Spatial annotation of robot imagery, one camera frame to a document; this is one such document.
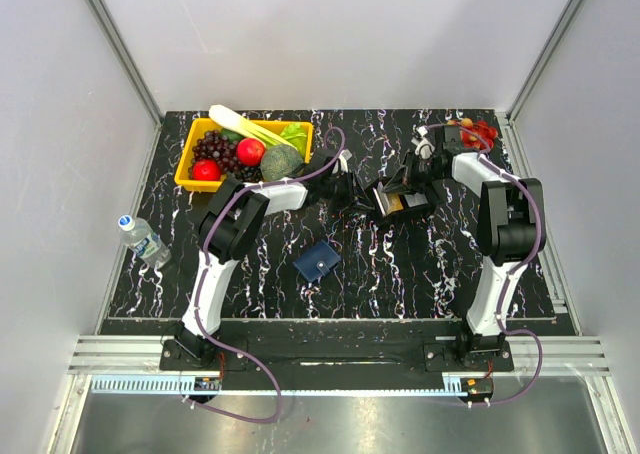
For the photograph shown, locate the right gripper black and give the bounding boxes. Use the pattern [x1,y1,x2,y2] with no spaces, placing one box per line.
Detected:
[382,150,445,196]

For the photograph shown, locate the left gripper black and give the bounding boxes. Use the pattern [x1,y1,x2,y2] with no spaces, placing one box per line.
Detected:
[320,170,375,214]

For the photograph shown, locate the black card tray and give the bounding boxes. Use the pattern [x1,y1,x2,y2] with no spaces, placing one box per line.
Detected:
[365,180,443,225]

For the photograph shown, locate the blue card holder wallet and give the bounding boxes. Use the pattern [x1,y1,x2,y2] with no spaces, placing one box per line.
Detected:
[293,241,341,282]

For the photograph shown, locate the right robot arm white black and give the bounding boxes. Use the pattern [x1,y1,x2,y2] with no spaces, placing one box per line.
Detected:
[382,124,546,370]

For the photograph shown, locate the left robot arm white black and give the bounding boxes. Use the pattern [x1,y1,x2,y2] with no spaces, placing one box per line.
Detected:
[174,150,373,369]

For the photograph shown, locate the gold cards stack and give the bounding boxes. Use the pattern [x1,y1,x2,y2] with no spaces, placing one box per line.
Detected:
[388,193,415,213]

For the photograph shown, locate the red lychee bunch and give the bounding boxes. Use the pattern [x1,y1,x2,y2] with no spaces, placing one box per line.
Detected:
[447,118,498,151]

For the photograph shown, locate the green cantaloupe melon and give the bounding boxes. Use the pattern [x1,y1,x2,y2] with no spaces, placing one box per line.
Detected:
[260,144,303,182]

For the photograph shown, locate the green lettuce leaf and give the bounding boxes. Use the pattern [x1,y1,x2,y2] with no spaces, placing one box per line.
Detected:
[280,123,308,156]

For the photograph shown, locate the dark blue grape bunch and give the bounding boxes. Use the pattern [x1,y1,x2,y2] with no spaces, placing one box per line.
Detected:
[226,166,263,183]

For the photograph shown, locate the red apple upper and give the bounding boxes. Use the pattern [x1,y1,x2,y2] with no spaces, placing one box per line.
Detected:
[236,138,266,167]

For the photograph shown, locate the red apple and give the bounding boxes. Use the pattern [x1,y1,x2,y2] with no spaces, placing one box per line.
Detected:
[191,159,222,182]
[236,138,266,167]

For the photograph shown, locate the green avocado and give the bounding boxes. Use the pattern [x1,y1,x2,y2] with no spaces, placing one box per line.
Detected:
[220,129,243,142]

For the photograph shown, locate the purple grape bunch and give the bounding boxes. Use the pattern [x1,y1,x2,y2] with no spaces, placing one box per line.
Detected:
[191,130,240,173]

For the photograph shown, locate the red apple lower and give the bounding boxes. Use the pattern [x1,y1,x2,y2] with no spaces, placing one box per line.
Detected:
[191,159,222,182]

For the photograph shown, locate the white daikon radish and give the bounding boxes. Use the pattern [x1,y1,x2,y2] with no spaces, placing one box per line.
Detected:
[208,105,289,147]

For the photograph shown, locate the yellow plastic bin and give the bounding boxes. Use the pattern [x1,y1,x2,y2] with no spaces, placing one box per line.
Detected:
[174,117,315,197]

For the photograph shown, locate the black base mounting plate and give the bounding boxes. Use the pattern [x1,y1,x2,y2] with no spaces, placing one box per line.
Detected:
[160,319,510,371]

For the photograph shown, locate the clear water bottle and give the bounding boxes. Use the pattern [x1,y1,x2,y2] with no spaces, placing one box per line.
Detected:
[118,215,171,270]

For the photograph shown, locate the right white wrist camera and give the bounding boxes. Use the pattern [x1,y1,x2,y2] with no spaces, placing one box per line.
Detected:
[412,126,435,160]

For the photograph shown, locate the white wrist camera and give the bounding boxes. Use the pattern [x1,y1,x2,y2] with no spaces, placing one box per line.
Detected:
[412,126,435,160]
[333,149,352,174]

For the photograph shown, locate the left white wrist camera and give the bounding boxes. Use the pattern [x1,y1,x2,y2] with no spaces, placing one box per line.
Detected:
[333,149,352,174]

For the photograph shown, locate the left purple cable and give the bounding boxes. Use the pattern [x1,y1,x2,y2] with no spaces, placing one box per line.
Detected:
[195,126,347,424]

